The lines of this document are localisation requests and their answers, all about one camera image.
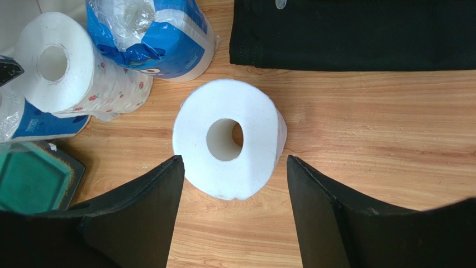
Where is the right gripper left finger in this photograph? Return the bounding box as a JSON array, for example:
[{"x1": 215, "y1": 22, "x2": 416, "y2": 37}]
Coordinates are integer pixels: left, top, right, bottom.
[{"x1": 1, "y1": 156, "x2": 184, "y2": 267}]

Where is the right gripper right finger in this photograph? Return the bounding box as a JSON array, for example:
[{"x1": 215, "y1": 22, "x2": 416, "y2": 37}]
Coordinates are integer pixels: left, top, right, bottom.
[{"x1": 287, "y1": 156, "x2": 475, "y2": 267}]

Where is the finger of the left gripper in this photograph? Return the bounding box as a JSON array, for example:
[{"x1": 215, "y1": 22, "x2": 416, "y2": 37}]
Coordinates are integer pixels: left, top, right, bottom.
[{"x1": 1, "y1": 59, "x2": 24, "y2": 87}]

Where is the white floral paper roll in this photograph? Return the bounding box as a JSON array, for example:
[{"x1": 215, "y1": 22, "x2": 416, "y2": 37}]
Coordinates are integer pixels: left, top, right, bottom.
[{"x1": 11, "y1": 12, "x2": 153, "y2": 121}]

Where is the white red-floral paper roll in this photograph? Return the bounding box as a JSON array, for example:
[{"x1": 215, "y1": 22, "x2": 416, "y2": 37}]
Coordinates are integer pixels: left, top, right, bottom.
[{"x1": 172, "y1": 79, "x2": 287, "y2": 200}]

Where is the plastic-wrapped roll blue label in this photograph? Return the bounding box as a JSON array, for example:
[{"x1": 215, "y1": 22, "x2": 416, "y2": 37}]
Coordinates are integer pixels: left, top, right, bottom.
[{"x1": 1, "y1": 55, "x2": 90, "y2": 143}]

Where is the green square plate black rim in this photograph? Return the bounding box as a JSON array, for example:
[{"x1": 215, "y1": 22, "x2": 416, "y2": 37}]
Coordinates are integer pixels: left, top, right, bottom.
[{"x1": 1, "y1": 141, "x2": 86, "y2": 214}]

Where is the blue cartoon-face wrapped roll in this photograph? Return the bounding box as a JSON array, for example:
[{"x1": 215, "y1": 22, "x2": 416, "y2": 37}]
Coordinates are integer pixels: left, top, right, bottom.
[{"x1": 85, "y1": 1, "x2": 219, "y2": 83}]

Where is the black cloth placemat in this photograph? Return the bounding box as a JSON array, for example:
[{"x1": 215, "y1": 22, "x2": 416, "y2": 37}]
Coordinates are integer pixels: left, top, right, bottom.
[{"x1": 229, "y1": 1, "x2": 475, "y2": 71}]

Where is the silver fork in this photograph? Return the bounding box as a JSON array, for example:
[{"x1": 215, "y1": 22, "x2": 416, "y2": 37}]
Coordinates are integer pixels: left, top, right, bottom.
[{"x1": 275, "y1": 0, "x2": 287, "y2": 9}]

